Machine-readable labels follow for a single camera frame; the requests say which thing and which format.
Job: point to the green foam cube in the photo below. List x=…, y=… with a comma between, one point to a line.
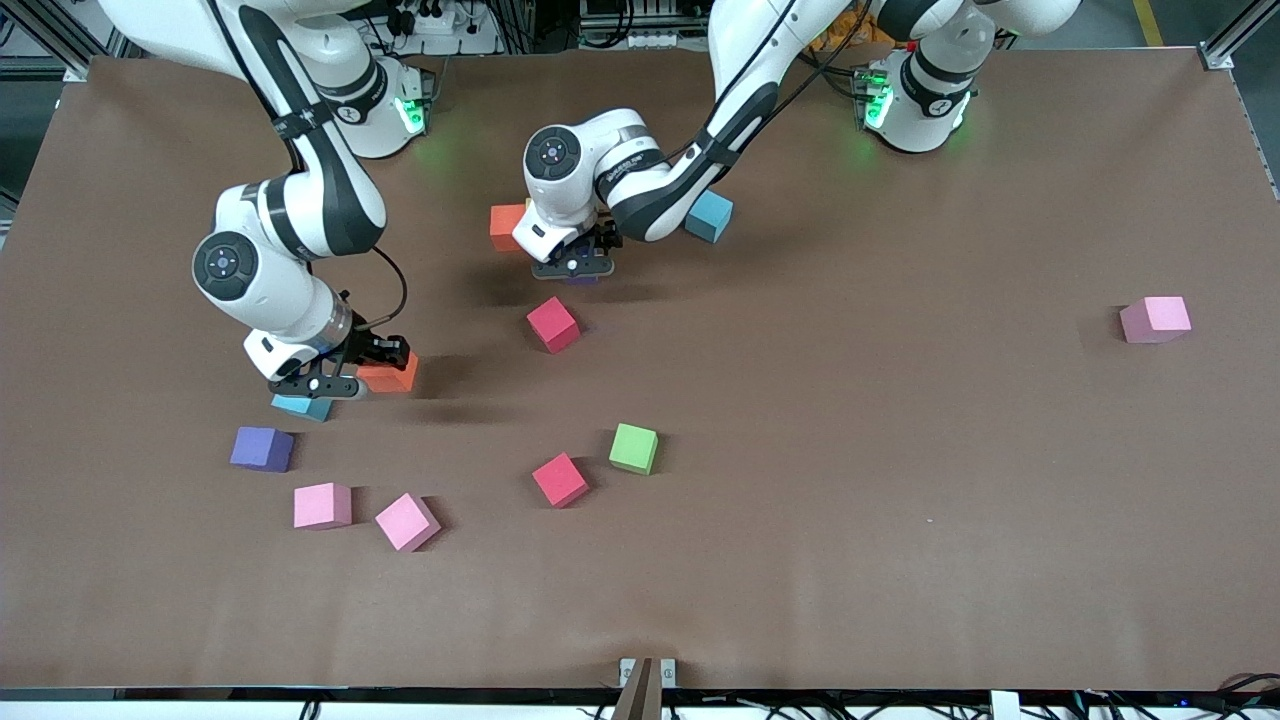
x=633, y=448

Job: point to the small metal bracket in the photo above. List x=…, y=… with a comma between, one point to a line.
x=627, y=672

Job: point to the bag of orange fruits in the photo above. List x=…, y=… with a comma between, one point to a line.
x=840, y=40

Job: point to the red foam cube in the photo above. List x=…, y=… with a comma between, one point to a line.
x=560, y=480
x=553, y=324

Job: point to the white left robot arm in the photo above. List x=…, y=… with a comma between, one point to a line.
x=570, y=170

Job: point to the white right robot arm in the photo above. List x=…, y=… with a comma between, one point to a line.
x=300, y=220

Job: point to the small white box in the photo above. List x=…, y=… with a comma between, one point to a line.
x=1004, y=706

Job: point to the aluminium frame profile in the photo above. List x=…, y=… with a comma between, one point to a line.
x=50, y=68
x=1218, y=57

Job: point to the brown paper table cover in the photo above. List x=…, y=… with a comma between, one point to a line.
x=900, y=550

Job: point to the white power strip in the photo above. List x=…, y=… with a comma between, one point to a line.
x=435, y=22
x=655, y=40

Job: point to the orange foam cube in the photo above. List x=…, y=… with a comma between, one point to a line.
x=505, y=225
x=395, y=378

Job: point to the pink foam cube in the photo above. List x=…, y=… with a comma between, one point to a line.
x=1155, y=320
x=322, y=505
x=407, y=522

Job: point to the blue foam cube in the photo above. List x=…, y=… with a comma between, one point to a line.
x=300, y=407
x=712, y=217

